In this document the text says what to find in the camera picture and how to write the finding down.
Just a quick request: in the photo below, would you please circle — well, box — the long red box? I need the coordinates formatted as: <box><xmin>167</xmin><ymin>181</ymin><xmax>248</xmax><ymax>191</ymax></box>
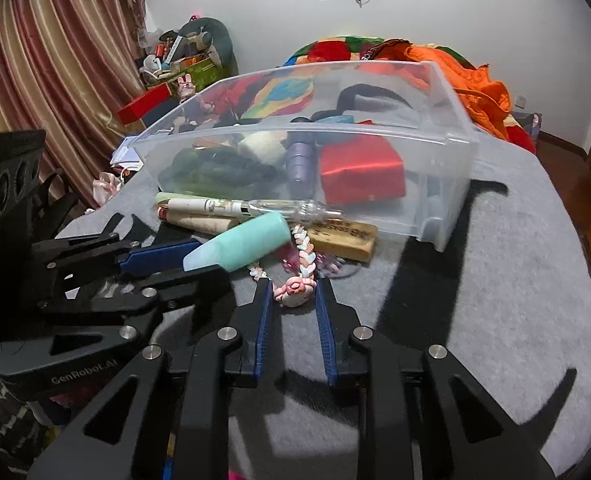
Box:
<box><xmin>117</xmin><ymin>84</ymin><xmax>173</xmax><ymax>126</ymax></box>

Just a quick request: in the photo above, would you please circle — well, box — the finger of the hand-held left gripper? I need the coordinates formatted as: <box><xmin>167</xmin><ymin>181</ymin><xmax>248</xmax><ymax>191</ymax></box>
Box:
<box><xmin>36</xmin><ymin>266</ymin><xmax>237</xmax><ymax>322</ymax></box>
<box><xmin>30</xmin><ymin>233</ymin><xmax>204</xmax><ymax>280</ymax></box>

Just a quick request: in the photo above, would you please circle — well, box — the purple bottle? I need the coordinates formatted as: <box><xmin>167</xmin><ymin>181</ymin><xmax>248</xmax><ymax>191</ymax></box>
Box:
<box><xmin>284</xmin><ymin>130</ymin><xmax>319</xmax><ymax>194</ymax></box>

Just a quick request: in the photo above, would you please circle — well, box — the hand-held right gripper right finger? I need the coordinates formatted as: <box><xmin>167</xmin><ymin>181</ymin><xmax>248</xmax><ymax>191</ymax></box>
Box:
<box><xmin>314</xmin><ymin>275</ymin><xmax>566</xmax><ymax>480</ymax></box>

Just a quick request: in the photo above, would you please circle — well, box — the clear plastic storage bin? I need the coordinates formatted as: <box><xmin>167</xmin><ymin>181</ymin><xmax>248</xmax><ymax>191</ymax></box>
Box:
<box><xmin>126</xmin><ymin>60</ymin><xmax>481</xmax><ymax>253</ymax></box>

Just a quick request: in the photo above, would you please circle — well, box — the striped curtain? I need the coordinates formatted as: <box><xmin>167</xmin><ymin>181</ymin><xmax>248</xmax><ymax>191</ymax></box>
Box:
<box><xmin>0</xmin><ymin>0</ymin><xmax>149</xmax><ymax>211</ymax></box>

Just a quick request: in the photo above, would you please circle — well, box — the blue notebook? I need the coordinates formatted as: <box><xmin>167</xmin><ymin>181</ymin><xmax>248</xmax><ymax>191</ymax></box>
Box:
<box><xmin>110</xmin><ymin>135</ymin><xmax>147</xmax><ymax>171</ymax></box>

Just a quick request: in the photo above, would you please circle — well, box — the white floral pen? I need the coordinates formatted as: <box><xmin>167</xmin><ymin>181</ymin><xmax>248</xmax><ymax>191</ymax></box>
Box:
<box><xmin>167</xmin><ymin>197</ymin><xmax>344</xmax><ymax>224</ymax></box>

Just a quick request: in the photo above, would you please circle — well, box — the colourful patchwork blanket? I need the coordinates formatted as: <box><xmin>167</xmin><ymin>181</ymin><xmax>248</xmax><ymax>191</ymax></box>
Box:
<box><xmin>282</xmin><ymin>34</ymin><xmax>391</xmax><ymax>69</ymax></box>

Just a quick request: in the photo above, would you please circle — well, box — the beige tube with red band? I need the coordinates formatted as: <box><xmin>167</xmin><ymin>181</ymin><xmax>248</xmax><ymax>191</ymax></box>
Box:
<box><xmin>157</xmin><ymin>205</ymin><xmax>252</xmax><ymax>237</ymax></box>

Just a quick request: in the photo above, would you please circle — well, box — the grey and black blanket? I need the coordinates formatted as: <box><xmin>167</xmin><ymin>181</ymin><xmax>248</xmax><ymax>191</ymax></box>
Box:
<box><xmin>56</xmin><ymin>132</ymin><xmax>591</xmax><ymax>480</ymax></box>

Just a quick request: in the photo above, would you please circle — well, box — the mint green bottle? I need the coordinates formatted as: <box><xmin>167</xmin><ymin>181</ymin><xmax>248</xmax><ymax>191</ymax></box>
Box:
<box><xmin>183</xmin><ymin>211</ymin><xmax>292</xmax><ymax>272</ymax></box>

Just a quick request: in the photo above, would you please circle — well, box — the orange jacket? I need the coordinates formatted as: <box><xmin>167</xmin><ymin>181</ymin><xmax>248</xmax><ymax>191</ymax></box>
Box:
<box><xmin>365</xmin><ymin>40</ymin><xmax>514</xmax><ymax>142</ymax></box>
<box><xmin>363</xmin><ymin>40</ymin><xmax>409</xmax><ymax>61</ymax></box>

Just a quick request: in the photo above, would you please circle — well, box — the pink charm with beaded strap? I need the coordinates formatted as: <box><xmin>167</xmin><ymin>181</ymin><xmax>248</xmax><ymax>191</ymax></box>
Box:
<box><xmin>248</xmin><ymin>225</ymin><xmax>357</xmax><ymax>309</ymax></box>

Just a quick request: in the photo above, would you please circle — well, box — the pink pouch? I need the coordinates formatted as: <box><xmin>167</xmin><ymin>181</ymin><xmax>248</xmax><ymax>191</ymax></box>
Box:
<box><xmin>92</xmin><ymin>170</ymin><xmax>132</xmax><ymax>206</ymax></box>

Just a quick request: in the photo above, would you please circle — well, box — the green box of clutter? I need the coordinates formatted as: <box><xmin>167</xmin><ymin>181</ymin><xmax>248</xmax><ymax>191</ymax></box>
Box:
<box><xmin>143</xmin><ymin>54</ymin><xmax>217</xmax><ymax>89</ymax></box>

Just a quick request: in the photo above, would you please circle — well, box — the person's left forearm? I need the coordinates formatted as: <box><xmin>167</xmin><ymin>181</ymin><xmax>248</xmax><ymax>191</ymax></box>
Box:
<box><xmin>0</xmin><ymin>369</ymin><xmax>67</xmax><ymax>480</ymax></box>

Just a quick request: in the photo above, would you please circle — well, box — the green glass bottle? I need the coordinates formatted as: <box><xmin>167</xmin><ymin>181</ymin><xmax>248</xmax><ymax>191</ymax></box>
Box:
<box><xmin>158</xmin><ymin>150</ymin><xmax>276</xmax><ymax>197</ymax></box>

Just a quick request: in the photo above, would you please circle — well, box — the light green stick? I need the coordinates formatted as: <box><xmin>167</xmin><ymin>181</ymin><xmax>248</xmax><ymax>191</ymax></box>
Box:
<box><xmin>156</xmin><ymin>191</ymin><xmax>202</xmax><ymax>206</ymax></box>

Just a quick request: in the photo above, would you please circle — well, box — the yellow printed small box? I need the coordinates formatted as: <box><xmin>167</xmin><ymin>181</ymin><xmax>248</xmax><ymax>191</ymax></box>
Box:
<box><xmin>305</xmin><ymin>220</ymin><xmax>379</xmax><ymax>264</ymax></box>

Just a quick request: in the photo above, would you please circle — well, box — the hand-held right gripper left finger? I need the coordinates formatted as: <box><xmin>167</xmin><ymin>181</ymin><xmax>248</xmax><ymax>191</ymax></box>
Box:
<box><xmin>26</xmin><ymin>275</ymin><xmax>279</xmax><ymax>480</ymax></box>

